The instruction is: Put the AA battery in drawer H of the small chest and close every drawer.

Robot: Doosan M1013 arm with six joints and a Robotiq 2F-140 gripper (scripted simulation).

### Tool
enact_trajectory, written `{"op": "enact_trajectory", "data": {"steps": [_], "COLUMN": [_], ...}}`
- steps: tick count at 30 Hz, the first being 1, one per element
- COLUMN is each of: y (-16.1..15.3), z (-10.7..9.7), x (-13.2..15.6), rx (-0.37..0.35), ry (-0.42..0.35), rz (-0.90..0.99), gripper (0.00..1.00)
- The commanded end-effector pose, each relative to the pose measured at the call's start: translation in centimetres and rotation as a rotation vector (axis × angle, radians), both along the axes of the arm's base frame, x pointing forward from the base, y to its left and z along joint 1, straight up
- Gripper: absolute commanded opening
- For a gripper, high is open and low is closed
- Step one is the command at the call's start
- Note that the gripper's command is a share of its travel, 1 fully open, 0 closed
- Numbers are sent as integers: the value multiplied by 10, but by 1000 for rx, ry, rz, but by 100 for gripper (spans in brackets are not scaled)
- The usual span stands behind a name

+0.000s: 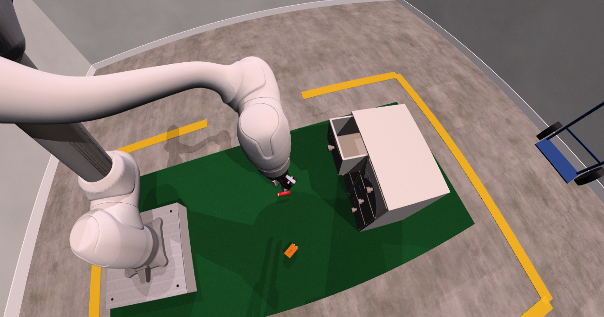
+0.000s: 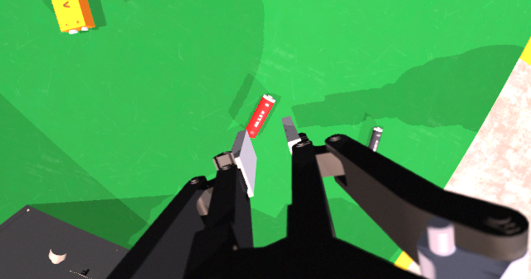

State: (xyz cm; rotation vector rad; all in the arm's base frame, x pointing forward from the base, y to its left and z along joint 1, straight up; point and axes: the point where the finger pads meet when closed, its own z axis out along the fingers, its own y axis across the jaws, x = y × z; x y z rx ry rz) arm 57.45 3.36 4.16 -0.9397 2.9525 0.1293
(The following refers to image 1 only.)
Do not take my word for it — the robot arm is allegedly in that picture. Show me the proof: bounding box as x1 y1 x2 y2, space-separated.
0 0 291 284

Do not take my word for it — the small grey chest of drawers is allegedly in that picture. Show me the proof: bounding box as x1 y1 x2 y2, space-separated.
348 104 450 232

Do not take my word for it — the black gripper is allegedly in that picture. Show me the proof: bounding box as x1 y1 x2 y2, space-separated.
266 170 297 192

